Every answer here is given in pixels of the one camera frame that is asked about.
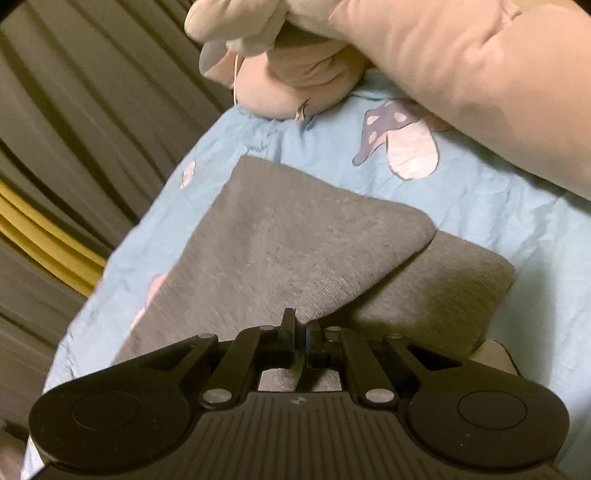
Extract yellow curtain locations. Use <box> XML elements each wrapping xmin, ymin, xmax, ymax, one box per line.
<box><xmin>0</xmin><ymin>178</ymin><xmax>109</xmax><ymax>296</ymax></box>

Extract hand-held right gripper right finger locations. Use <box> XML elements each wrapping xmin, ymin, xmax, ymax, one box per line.
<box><xmin>305</xmin><ymin>320</ymin><xmax>468</xmax><ymax>409</ymax></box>

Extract pink plush toy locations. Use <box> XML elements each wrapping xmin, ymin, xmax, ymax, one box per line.
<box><xmin>184</xmin><ymin>0</ymin><xmax>591</xmax><ymax>202</ymax></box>

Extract blue mushroom print bedsheet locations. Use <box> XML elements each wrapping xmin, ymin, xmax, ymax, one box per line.
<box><xmin>21</xmin><ymin>69</ymin><xmax>591</xmax><ymax>480</ymax></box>

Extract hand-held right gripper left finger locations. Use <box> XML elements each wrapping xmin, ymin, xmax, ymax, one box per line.
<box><xmin>124</xmin><ymin>307</ymin><xmax>298</xmax><ymax>409</ymax></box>

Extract grey pants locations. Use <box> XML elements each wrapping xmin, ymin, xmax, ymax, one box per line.
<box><xmin>113</xmin><ymin>154</ymin><xmax>517</xmax><ymax>393</ymax></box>

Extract grey curtain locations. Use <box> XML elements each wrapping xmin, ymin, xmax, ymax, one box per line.
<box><xmin>0</xmin><ymin>0</ymin><xmax>241</xmax><ymax>241</ymax></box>
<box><xmin>0</xmin><ymin>240</ymin><xmax>95</xmax><ymax>444</ymax></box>

